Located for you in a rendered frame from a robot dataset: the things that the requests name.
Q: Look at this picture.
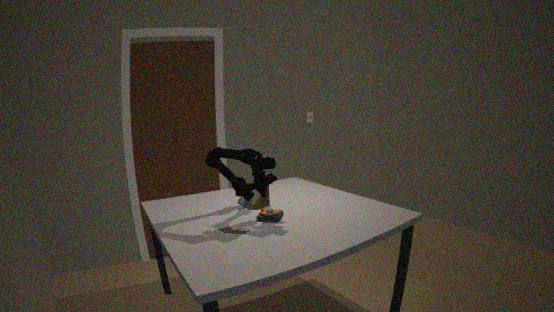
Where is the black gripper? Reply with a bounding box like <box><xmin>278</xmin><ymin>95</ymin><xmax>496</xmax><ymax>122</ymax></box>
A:
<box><xmin>244</xmin><ymin>169</ymin><xmax>277</xmax><ymax>198</ymax></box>

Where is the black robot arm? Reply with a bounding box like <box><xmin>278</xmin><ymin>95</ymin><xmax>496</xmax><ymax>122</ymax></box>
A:
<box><xmin>205</xmin><ymin>147</ymin><xmax>276</xmax><ymax>201</ymax></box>

